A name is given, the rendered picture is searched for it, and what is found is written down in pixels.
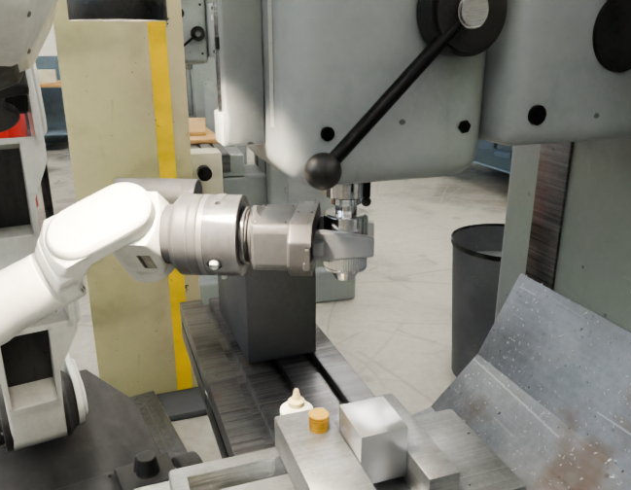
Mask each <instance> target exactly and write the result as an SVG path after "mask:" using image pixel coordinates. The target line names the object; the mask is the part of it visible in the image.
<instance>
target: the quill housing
mask: <svg viewBox="0 0 631 490"><path fill-rule="evenodd" d="M417 4H418V0H262V28H263V101H264V138H265V140H264V143H263V144H261V145H247V146H248V148H249V149H250V150H251V151H252V152H253V153H254V154H255V155H257V156H258V157H260V158H262V159H263V160H265V161H266V162H267V163H269V164H270V165H272V166H273V167H275V168H276V169H278V170H279V171H281V172H282V173H284V174H285V175H287V176H288V177H290V178H291V179H292V180H294V181H295V182H297V183H300V184H302V185H304V186H310V185H309V184H308V183H307V182H306V179H305V176H304V166H305V164H306V163H307V161H308V160H309V159H310V158H311V157H312V156H314V155H315V154H318V153H328V154H329V153H330V152H331V151H332V150H333V148H334V147H335V146H336V145H337V144H338V143H339V142H340V141H341V140H342V139H343V137H344V136H345V135H346V134H347V133H348V132H349V131H350V130H351V129H352V128H353V126H354V125H355V124H356V123H357V122H358V121H359V120H360V119H361V118H362V116H363V115H364V114H365V113H366V112H367V111H368V110H369V109H370V108H371V106H372V105H373V104H374V103H375V102H376V101H377V100H378V99H379V98H380V96H381V95H382V94H383V93H384V92H385V91H386V90H387V89H388V88H389V87H390V85H391V84H392V83H393V82H394V81H395V80H396V79H397V78H398V77H399V76H400V74H401V73H402V72H403V71H404V70H405V69H406V68H407V67H408V65H409V64H410V63H411V62H412V61H413V60H414V59H415V58H416V57H417V56H418V54H419V53H421V52H422V51H423V50H424V49H425V48H426V47H427V44H426V42H425V41H424V39H423V38H422V36H421V34H420V31H419V28H418V23H417ZM485 57H486V51H484V52H482V53H479V54H477V55H473V56H448V55H443V54H439V55H438V57H437V58H436V59H435V60H434V61H433V62H432V63H431V64H430V65H429V67H428V68H427V69H426V70H425V71H424V72H423V73H422V74H421V75H420V76H419V78H418V79H417V80H416V81H415V82H414V83H413V84H412V85H411V86H410V88H409V89H408V90H407V91H406V92H405V93H404V94H403V95H402V96H401V98H400V99H399V100H398V101H397V102H396V103H395V104H394V105H393V106H392V107H391V109H390V110H389V111H388V112H387V113H386V114H385V115H384V116H383V117H382V119H381V120H380V121H379V122H378V123H377V124H376V125H375V126H374V127H373V128H372V130H371V131H370V132H369V133H368V134H367V135H366V136H365V137H364V139H363V140H362V141H361V142H360V143H359V144H358V145H357V146H356V147H355V148H354V150H353V151H352V152H351V153H350V154H349V155H348V156H347V157H346V158H345V159H344V161H343V162H342V163H341V164H340V165H341V169H342V174H341V178H340V180H339V182H338V185H347V184H360V183H371V182H383V181H395V180H406V179H418V178H430V177H441V176H451V175H454V174H458V173H460V172H462V171H464V170H465V169H466V168H468V167H469V166H470V165H471V164H472V162H473V160H474V158H475V156H476V152H477V148H478V136H479V125H480V114H481V102H482V92H483V80H484V68H485ZM310 187H311V186H310Z"/></svg>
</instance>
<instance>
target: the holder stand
mask: <svg viewBox="0 0 631 490"><path fill-rule="evenodd" d="M218 286H219V304H220V312H221V314H222V315H223V317H224V319H225V321H226V323H227V324H228V327H229V329H230V331H231V332H232V334H233V336H234V338H235V340H236V342H237V343H238V345H239V347H240V349H241V351H242V352H243V354H244V356H245V358H246V360H247V361H248V363H249V364H253V363H258V362H264V361H269V360H275V359H280V358H285V357H291V356H295V355H300V354H306V353H311V352H315V351H316V264H315V268H314V272H313V276H295V275H290V273H289V270H256V269H253V266H252V265H251V263H249V264H248V268H247V271H246V273H245V274H244V275H243V276H228V278H227V279H222V276H221V275H218Z"/></svg>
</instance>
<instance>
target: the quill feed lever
mask: <svg viewBox="0 0 631 490"><path fill-rule="evenodd" d="M507 6H508V4H507V0H418V4H417V23H418V28H419V31H420V34H421V36H422V38H423V39H424V41H425V42H426V44H427V47H426V48H425V49H424V50H423V51H422V52H421V53H419V54H418V56H417V57H416V58H415V59H414V60H413V61H412V62H411V63H410V64H409V65H408V67H407V68H406V69H405V70H404V71H403V72H402V73H401V74H400V76H399V77H398V78H397V79H396V80H395V81H394V82H393V83H392V84H391V85H390V87H389V88H388V89H387V90H386V91H385V92H384V93H383V94H382V95H381V96H380V98H379V99H378V100H377V101H376V102H375V103H374V104H373V105H372V106H371V108H370V109H369V110H368V111H367V112H366V113H365V114H364V115H363V116H362V118H361V119H360V120H359V121H358V122H357V123H356V124H355V125H354V126H353V128H352V129H351V130H350V131H349V132H348V133H347V134H346V135H345V136H344V137H343V139H342V140H341V141H340V142H339V143H338V144H337V145H336V146H335V147H334V148H333V150H332V151H331V152H330V153H329V154H328V153H318V154H315V155H314V156H312V157H311V158H310V159H309V160H308V161H307V163H306V164H305V166H304V176H305V179H306V182H307V183H308V184H309V185H310V186H311V187H312V188H314V189H316V190H319V191H327V190H330V189H332V188H333V187H335V186H336V185H337V184H338V182H339V180H340V178H341V174H342V169H341V165H340V164H341V163H342V162H343V161H344V159H345V158H346V157H347V156H348V155H349V154H350V153H351V152H352V151H353V150H354V148H355V147H356V146H357V145H358V144H359V143H360V142H361V141H362V140H363V139H364V137H365V136H366V135H367V134H368V133H369V132H370V131H371V130H372V128H373V127H374V126H375V125H376V124H377V123H378V122H379V121H380V120H381V119H382V117H383V116H384V115H385V114H386V113H387V112H388V111H389V110H390V109H391V107H392V106H393V105H394V104H395V103H396V102H397V101H398V100H399V99H400V98H401V96H402V95H403V94H404V93H405V92H406V91H407V90H408V89H409V88H410V86H411V85H412V84H413V83H414V82H415V81H416V80H417V79H418V78H419V76H420V75H421V74H422V73H423V72H424V71H425V70H426V69H427V68H428V67H429V65H430V64H431V63H432V62H433V61H434V60H435V59H436V58H437V57H438V55H439V54H443V55H448V56H473V55H477V54H479V53H482V52H484V51H486V50H487V49H488V48H489V47H490V46H491V45H492V44H493V43H494V42H495V41H496V40H497V38H498V37H499V35H500V33H501V31H502V29H503V26H504V24H505V20H506V16H507Z"/></svg>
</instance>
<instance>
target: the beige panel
mask: <svg viewBox="0 0 631 490"><path fill-rule="evenodd" d="M166 5H167V17H168V21H79V20H69V18H68V10H67V2H66V0H57V3H56V10H55V16H54V20H53V29H54V37H55V43H56V51H57V59H58V66H59V74H60V81H61V88H62V96H63V104H64V112H65V119H66V126H67V134H68V141H69V149H70V157H71V163H72V171H73V179H74V186H75V194H76V201H77V202H79V201H80V200H82V199H84V198H86V197H88V196H90V195H92V194H94V193H97V192H99V191H101V190H102V189H104V188H106V187H108V186H111V185H113V182H114V180H115V179H116V178H174V179H192V178H193V172H192V157H191V141H190V127H189V112H188V97H187V83H186V68H185V53H184V38H183V23H182V9H181V0H166ZM86 277H87V283H88V298H89V305H90V313H91V321H92V328H93V335H94V343H95V351H96V358H97V365H98V373H99V378H101V379H102V380H104V381H105V382H107V383H108V384H110V385H111V386H113V387H115V388H116V389H118V390H119V391H121V392H122V393H124V394H125V395H127V396H128V397H133V396H136V395H140V394H144V393H148V392H151V391H154V392H155V394H156V395H157V397H158V400H159V401H160V403H161V405H162V407H163V409H164V410H165V412H166V414H167V416H168V417H169V419H170V421H171V422H173V421H178V420H183V419H188V418H193V417H197V416H202V415H207V411H206V408H205V405H204V402H203V399H202V396H201V394H200V391H199V388H198V385H197V382H196V379H195V376H194V373H193V368H192V365H191V362H190V358H189V355H188V352H187V349H186V346H185V343H184V340H183V337H182V325H181V313H180V302H185V301H192V300H199V299H200V289H199V275H184V274H181V273H180V272H179V271H178V270H177V269H176V268H174V270H173V271H172V272H171V273H170V274H169V275H168V276H167V277H165V278H163V279H161V280H159V281H157V282H153V283H143V282H139V281H137V280H135V279H133V278H132V277H131V276H130V275H129V274H128V273H127V272H126V270H125V269H124V268H123V266H122V265H121V264H120V262H119V261H118V260H117V258H116V257H115V256H114V255H113V253H112V254H110V255H108V256H107V257H105V258H103V259H101V260H99V261H97V262H95V263H93V264H92V265H91V266H90V267H89V269H88V272H87V274H86Z"/></svg>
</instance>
